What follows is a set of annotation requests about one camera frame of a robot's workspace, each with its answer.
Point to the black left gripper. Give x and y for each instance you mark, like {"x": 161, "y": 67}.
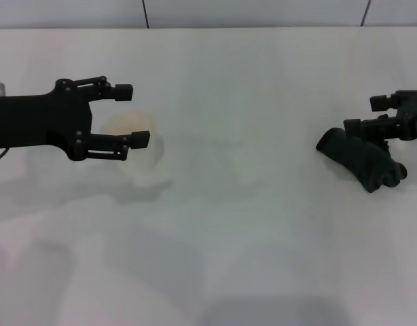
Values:
{"x": 35, "y": 119}

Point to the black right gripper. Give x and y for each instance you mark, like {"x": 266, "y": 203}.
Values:
{"x": 414, "y": 115}

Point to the white paper cup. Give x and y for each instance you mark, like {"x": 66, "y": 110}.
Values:
{"x": 127, "y": 122}

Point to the dark blue rag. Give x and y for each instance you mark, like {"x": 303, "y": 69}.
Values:
{"x": 361, "y": 159}

